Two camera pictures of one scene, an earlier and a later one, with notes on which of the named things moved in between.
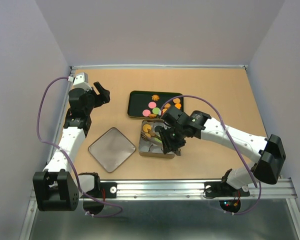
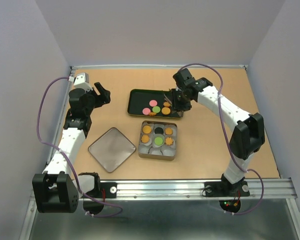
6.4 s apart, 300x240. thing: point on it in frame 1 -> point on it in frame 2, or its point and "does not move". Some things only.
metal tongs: [145, 137] -> [167, 100]
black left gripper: [103, 96] does not move
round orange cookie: [145, 127] does not move
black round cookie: [158, 129] does not move
